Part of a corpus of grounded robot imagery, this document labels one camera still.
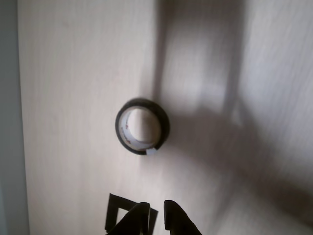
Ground black tape roll white core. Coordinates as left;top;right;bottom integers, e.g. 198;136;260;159
114;97;171;157

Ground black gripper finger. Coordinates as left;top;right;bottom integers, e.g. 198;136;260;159
105;202;151;235
163;200;202;235

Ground black tape square target outline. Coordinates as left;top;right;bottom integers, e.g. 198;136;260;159
104;193;159;235

